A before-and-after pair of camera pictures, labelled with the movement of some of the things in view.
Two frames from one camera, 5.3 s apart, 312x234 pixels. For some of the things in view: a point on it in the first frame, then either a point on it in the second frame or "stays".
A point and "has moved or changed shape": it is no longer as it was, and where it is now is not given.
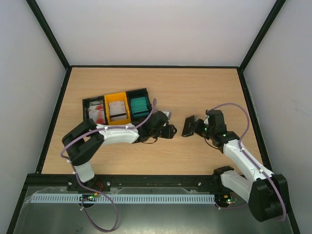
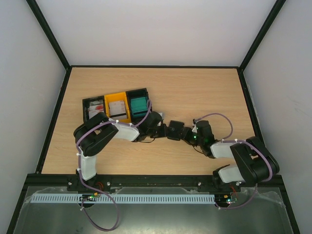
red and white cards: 96,111 stays
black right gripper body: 195,125 → 186,134
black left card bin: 86,107 stays
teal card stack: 139,107 stays
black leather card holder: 188,129 has moved or changed shape
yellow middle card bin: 118,97 stays
